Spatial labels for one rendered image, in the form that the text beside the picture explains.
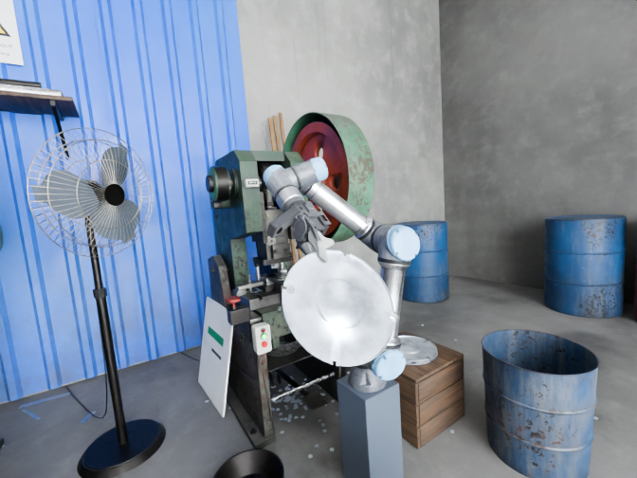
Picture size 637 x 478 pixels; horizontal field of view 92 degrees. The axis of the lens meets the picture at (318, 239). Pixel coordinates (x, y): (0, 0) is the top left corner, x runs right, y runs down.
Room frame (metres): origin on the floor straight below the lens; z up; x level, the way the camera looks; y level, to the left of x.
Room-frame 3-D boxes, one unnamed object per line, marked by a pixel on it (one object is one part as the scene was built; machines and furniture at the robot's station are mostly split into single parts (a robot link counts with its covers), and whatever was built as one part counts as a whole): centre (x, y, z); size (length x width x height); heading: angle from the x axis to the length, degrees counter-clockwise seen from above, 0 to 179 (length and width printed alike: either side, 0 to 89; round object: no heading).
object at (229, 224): (1.95, 0.36, 0.83); 0.79 x 0.43 x 1.34; 32
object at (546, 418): (1.29, -0.92, 0.24); 0.42 x 0.42 x 0.48
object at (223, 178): (1.72, 0.50, 1.31); 0.22 x 0.12 x 0.22; 32
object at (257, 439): (1.81, 0.58, 0.45); 0.92 x 0.12 x 0.90; 32
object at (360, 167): (2.10, 0.05, 1.33); 1.03 x 0.28 x 0.82; 32
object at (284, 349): (1.83, 0.28, 0.36); 0.34 x 0.34 x 0.10
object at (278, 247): (1.80, 0.26, 1.04); 0.17 x 0.15 x 0.30; 32
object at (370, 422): (1.18, -0.16, 0.23); 0.18 x 0.18 x 0.45; 32
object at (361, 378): (1.18, -0.16, 0.50); 0.15 x 0.15 x 0.10
